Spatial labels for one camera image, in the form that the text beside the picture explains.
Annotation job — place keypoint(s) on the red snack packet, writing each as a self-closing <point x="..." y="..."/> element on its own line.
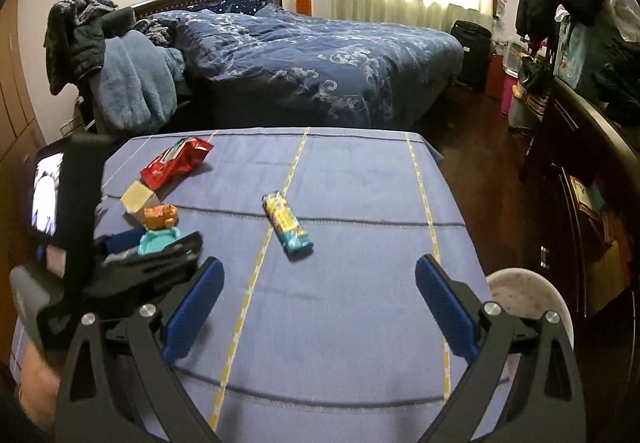
<point x="172" y="165"/>

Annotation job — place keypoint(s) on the light blue fleece blanket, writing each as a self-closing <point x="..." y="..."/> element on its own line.
<point x="135" y="83"/>

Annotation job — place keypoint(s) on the yellow teal snack bar wrapper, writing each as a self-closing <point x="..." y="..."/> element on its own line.
<point x="287" y="225"/>

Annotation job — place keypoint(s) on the pink bin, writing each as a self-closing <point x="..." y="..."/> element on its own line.
<point x="509" y="95"/>

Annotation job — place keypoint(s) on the teal green wrapper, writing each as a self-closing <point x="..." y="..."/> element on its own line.
<point x="160" y="240"/>

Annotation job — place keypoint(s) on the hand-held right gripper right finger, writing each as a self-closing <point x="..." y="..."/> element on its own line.
<point x="447" y="310"/>

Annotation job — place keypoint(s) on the blue floral duvet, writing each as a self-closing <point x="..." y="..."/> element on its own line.
<point x="310" y="58"/>

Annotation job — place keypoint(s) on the blue checked tablecloth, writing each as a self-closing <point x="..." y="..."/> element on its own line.
<point x="340" y="283"/>

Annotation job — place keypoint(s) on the wall outlet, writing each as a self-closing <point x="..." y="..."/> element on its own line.
<point x="70" y="126"/>

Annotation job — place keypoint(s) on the dark padded jacket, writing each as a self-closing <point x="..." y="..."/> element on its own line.
<point x="92" y="43"/>

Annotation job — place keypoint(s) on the pile of dark clothes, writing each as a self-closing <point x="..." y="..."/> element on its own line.
<point x="617" y="68"/>

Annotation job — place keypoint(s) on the blue starry pillow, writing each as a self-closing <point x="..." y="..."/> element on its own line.
<point x="235" y="4"/>

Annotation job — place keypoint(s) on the white fan heater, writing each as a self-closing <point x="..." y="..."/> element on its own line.
<point x="513" y="57"/>

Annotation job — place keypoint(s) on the crumpled gold wrapper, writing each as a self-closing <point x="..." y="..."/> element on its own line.
<point x="160" y="215"/>

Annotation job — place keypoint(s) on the black handbag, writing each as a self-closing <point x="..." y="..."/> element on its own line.
<point x="532" y="73"/>

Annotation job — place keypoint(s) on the cream cardboard box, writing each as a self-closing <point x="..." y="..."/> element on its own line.
<point x="137" y="197"/>

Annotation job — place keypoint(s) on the wooden wardrobe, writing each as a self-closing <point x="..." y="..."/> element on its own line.
<point x="15" y="98"/>

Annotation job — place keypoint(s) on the dark wooden dresser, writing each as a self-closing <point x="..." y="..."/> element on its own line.
<point x="565" y="163"/>

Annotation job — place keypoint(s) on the black suitcase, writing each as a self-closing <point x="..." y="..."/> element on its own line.
<point x="471" y="53"/>

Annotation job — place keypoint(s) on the grey patterned garment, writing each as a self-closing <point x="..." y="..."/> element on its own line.
<point x="70" y="18"/>

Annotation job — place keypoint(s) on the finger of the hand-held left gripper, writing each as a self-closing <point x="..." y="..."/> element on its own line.
<point x="125" y="240"/>
<point x="150" y="273"/>

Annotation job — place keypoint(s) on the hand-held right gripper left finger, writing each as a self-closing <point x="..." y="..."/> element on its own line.
<point x="192" y="318"/>

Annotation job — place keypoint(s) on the person's left forearm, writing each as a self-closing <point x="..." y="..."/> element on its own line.
<point x="42" y="388"/>

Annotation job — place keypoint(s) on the white round stool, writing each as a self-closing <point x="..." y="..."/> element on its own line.
<point x="525" y="293"/>

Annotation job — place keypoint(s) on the red box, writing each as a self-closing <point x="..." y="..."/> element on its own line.
<point x="494" y="75"/>

